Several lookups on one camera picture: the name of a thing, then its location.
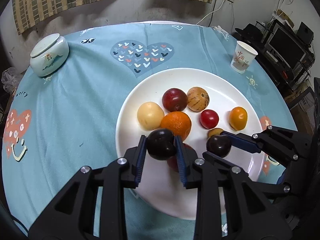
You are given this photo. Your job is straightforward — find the yellow orange persimmon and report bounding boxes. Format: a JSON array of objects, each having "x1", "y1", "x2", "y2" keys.
[{"x1": 228, "y1": 107, "x2": 248, "y2": 131}]

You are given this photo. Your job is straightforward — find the small tan longan front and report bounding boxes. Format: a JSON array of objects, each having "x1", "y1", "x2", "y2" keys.
[{"x1": 208, "y1": 128, "x2": 223, "y2": 138}]

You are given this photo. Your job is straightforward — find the red tomato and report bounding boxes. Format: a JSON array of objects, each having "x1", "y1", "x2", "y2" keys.
[{"x1": 200, "y1": 109, "x2": 219, "y2": 129}]

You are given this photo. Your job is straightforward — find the speckled tan round fruit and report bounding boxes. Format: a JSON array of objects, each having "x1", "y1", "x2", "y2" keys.
[{"x1": 187, "y1": 87, "x2": 209, "y2": 112}]

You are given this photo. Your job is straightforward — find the orange mandarin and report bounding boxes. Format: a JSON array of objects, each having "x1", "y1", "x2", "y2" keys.
[{"x1": 160, "y1": 111, "x2": 192, "y2": 141}]

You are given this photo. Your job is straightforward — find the small dark plum front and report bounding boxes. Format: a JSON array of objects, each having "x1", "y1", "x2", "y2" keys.
[{"x1": 146, "y1": 128, "x2": 176, "y2": 160}]

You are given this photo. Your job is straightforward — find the pale yellow round fruit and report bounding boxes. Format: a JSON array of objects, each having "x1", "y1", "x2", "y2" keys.
[{"x1": 137, "y1": 102, "x2": 164, "y2": 131}]

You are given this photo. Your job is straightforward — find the red plum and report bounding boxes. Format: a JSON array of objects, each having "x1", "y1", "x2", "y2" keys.
[
  {"x1": 167, "y1": 143, "x2": 195, "y2": 173},
  {"x1": 162, "y1": 88, "x2": 188, "y2": 112}
]

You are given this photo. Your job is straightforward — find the white round plate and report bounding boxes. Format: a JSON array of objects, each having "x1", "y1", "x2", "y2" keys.
[{"x1": 116, "y1": 68, "x2": 263, "y2": 220}]

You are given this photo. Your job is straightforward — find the teal patterned tablecloth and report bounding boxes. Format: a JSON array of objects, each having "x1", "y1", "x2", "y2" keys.
[{"x1": 2, "y1": 23, "x2": 296, "y2": 233}]

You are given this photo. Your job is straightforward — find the computer monitor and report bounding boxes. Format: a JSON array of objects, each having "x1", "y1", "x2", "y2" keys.
[{"x1": 267, "y1": 27, "x2": 306, "y2": 69}]

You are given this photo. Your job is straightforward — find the white paper cup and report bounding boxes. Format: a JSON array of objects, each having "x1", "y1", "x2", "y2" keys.
[{"x1": 231, "y1": 41, "x2": 258, "y2": 74}]

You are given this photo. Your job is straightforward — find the black speaker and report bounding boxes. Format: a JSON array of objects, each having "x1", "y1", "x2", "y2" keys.
[{"x1": 296, "y1": 22, "x2": 314, "y2": 46}]

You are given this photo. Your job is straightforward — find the black computer desk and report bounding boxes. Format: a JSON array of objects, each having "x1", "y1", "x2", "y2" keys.
[{"x1": 233, "y1": 20, "x2": 315, "y2": 91}]

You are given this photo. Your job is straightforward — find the crumpled plastic bag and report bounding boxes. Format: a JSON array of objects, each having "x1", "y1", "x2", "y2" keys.
[{"x1": 1, "y1": 67, "x2": 23, "y2": 95}]

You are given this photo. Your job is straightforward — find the white ceramic lidded jar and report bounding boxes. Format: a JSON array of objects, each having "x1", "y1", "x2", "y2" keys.
[{"x1": 29, "y1": 33, "x2": 69, "y2": 77}]

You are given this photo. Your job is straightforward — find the white power cable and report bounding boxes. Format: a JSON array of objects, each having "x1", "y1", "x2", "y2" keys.
[{"x1": 196, "y1": 0, "x2": 227, "y2": 26}]

